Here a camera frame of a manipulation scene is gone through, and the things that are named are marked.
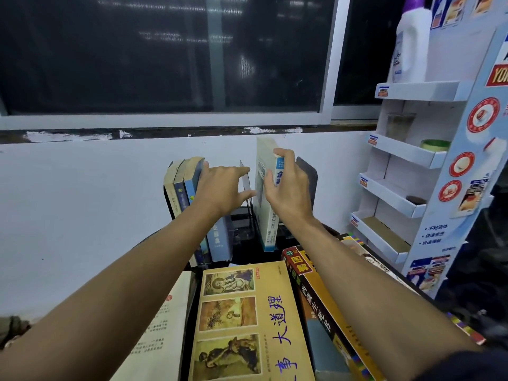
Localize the person's right hand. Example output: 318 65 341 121
263 148 315 227

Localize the person's left hand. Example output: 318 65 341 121
194 162 258 219

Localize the white book with blue label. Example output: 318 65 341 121
254 136 286 253

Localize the person's right forearm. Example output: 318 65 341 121
278 216 483 381

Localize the person's left forearm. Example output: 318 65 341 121
0 200 223 381

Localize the black metal book rack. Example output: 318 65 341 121
164 156 318 254

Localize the dark blue upright book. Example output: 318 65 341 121
173 159 211 265

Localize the beige upright book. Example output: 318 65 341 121
164 160 199 269

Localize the red and orange book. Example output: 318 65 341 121
282 245 386 381

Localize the yellow book with pictures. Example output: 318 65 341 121
188 260 316 381

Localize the clear drinking glass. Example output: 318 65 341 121
386 112 416 142

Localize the book with colourful checked edge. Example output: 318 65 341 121
337 233 487 346

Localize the white book with text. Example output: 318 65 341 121
110 271 196 381

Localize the green tape roll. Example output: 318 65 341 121
420 139 451 152

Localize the grey-blue book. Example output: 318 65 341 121
298 291 360 381

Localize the white cardboard display shelf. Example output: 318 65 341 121
350 0 508 300

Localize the white bottle with purple cap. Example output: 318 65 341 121
391 0 433 84

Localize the dark sleeve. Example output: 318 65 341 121
415 348 508 381

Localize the grey-brown cloth bundle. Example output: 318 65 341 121
0 315 31 350

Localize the white window frame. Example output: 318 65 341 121
0 0 383 131

